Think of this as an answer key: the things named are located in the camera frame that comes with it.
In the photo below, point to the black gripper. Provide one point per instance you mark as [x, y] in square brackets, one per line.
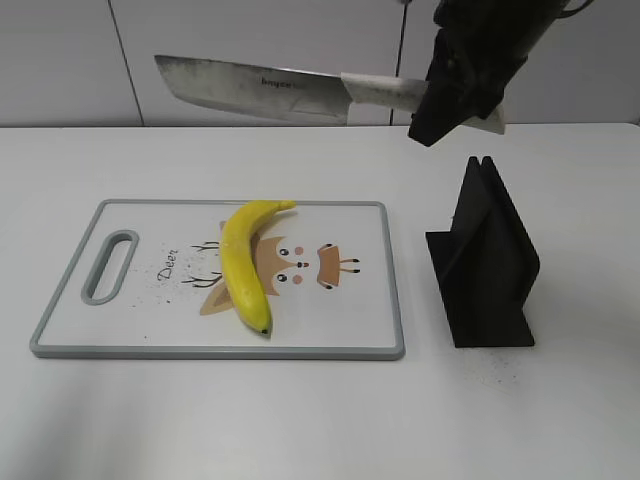
[498, 32]

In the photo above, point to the white cutting board grey rim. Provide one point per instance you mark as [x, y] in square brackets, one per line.
[145, 283]

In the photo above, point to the kitchen knife white handle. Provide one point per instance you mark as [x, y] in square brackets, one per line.
[305, 97]

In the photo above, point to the black knife stand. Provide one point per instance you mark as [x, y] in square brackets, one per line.
[485, 264]

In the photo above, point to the yellow plastic banana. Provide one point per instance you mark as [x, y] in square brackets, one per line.
[237, 266]

